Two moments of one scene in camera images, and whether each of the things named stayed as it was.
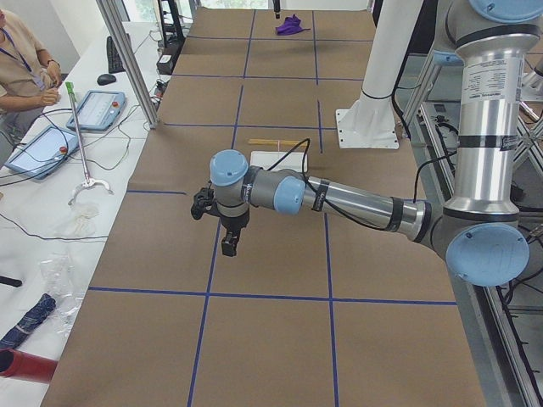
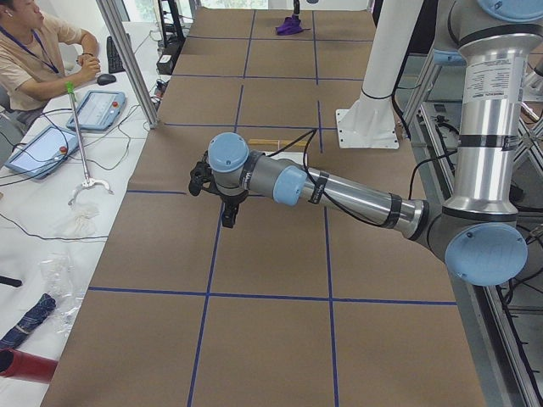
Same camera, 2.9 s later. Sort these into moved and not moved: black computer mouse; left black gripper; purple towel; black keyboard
Moved: left black gripper
Not moved: purple towel; black computer mouse; black keyboard
